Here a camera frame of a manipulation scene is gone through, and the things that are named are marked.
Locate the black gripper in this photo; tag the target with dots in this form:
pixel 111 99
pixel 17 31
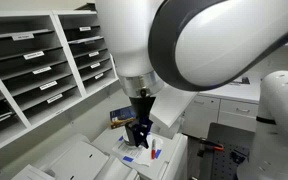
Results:
pixel 142 106

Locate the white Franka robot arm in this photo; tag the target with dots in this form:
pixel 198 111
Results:
pixel 217 43

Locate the white printed paper sheet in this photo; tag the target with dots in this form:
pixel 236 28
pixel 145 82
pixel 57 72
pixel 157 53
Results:
pixel 140 155

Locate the red marker pen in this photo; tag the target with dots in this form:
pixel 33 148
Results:
pixel 153 150

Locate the white office printer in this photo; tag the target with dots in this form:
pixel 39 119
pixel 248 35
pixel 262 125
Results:
pixel 84 160

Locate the white shelf label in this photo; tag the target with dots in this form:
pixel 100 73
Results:
pixel 41 70
pixel 54 98
pixel 99 76
pixel 93 53
pixel 33 55
pixel 23 36
pixel 85 28
pixel 48 85
pixel 95 65

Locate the orange and black clamp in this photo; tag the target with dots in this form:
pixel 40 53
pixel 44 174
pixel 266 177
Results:
pixel 210 146

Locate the black perforated metal plate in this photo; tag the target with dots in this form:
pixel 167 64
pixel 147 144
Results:
pixel 220 160

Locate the white drawer cabinet with counter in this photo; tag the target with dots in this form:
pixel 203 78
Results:
pixel 230 100

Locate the small black clamp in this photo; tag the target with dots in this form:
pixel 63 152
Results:
pixel 238 157

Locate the thin paper stack in slot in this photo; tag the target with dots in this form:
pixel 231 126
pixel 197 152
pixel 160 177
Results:
pixel 84 40

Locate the printed document on counter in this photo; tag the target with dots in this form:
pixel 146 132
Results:
pixel 242 80

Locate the white mail sorter shelf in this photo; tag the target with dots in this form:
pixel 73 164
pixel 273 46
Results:
pixel 24 76

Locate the black flat tray stack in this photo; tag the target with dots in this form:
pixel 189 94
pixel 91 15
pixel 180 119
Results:
pixel 88 6

